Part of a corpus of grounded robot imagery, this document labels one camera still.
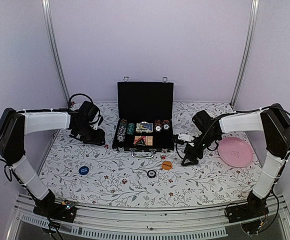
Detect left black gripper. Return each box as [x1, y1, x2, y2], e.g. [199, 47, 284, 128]
[74, 122, 105, 146]

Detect left aluminium frame post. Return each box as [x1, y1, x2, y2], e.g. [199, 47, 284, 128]
[41, 0, 70, 103]

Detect black poker case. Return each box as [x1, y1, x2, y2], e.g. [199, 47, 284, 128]
[112, 80, 174, 154]

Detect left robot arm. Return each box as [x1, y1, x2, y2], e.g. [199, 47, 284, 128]
[0, 102, 105, 217]

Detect black white dealer chip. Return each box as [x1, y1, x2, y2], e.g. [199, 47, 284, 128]
[147, 169, 157, 179]

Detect right aluminium frame post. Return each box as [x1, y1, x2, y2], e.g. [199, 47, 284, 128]
[230, 0, 260, 109]

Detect teal chip stack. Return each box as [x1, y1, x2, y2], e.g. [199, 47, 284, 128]
[126, 123, 135, 135]

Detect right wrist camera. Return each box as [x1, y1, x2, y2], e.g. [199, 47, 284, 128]
[172, 133, 195, 147]

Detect pink plate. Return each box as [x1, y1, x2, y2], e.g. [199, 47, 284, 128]
[218, 137, 254, 168]

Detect blue card deck box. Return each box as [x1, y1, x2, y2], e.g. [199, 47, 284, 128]
[135, 122, 153, 133]

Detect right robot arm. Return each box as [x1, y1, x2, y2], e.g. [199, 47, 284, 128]
[175, 103, 290, 218]

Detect blue round button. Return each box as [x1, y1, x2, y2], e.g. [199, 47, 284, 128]
[79, 166, 89, 176]

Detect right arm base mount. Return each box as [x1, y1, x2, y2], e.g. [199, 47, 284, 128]
[224, 192, 269, 235]

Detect red card deck box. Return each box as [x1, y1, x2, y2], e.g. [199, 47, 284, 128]
[142, 136, 153, 146]

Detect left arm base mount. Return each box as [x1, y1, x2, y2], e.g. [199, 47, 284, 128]
[33, 200, 77, 223]

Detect aluminium frame post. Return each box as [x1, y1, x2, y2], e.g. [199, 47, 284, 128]
[41, 0, 70, 103]
[230, 0, 260, 109]

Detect floral tablecloth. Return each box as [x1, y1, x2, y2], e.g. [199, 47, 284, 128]
[39, 102, 261, 208]

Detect orange round button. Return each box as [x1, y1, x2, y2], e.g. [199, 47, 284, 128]
[162, 161, 173, 171]

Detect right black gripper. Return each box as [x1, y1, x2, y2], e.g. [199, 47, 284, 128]
[182, 131, 219, 166]

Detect front aluminium rail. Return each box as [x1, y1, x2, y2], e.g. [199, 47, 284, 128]
[6, 194, 290, 240]

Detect black triangular token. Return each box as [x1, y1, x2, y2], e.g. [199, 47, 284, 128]
[133, 136, 146, 146]

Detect clear round dealer disc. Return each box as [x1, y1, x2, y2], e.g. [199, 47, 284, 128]
[138, 121, 149, 132]

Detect orange chip stack left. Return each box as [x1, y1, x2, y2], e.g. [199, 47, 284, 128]
[154, 119, 162, 132]

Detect white black chip stack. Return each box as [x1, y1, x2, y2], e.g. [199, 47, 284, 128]
[117, 119, 128, 142]

